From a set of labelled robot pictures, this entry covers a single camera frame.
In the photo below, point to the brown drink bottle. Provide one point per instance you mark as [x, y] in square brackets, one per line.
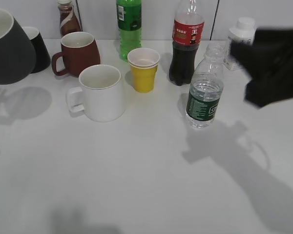
[68, 20]

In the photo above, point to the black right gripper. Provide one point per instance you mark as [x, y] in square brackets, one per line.
[269, 62]

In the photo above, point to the white milk carton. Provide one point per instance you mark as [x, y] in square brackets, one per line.
[243, 32]

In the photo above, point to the green soda bottle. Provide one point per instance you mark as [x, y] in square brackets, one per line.
[129, 20]

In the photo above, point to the black ceramic mug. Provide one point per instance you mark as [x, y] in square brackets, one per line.
[42, 55]

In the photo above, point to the white ceramic mug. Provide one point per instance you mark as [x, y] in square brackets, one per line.
[100, 95]

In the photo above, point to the dark grey ceramic mug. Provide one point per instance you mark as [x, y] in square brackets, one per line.
[17, 54]

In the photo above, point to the cola bottle red label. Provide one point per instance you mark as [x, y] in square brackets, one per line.
[186, 37]

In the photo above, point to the yellow paper cup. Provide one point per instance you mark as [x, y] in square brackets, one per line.
[143, 64]

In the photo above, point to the maroon ceramic mug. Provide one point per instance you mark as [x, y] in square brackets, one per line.
[79, 51]

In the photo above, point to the clear water bottle green label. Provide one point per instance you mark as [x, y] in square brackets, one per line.
[206, 87]

